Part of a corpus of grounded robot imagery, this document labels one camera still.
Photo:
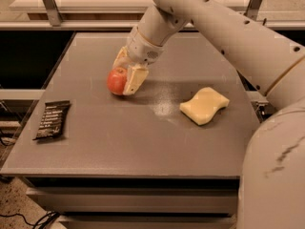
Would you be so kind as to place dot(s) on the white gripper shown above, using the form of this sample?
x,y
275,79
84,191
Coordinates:
x,y
142,51

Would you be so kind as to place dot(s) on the red apple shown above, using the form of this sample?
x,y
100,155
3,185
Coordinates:
x,y
116,80

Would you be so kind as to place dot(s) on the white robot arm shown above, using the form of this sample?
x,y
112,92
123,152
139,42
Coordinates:
x,y
272,184

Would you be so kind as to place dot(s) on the black rxbar chocolate wrapper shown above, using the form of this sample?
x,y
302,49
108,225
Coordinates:
x,y
53,119

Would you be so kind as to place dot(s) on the yellow sponge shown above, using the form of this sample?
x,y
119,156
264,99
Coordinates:
x,y
204,105

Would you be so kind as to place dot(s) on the left metal bracket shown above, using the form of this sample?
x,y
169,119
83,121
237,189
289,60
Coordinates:
x,y
53,14

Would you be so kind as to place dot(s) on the metal bracket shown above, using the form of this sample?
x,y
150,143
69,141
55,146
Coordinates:
x,y
253,9
53,14

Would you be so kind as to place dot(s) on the right metal bracket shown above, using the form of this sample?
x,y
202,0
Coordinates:
x,y
253,9

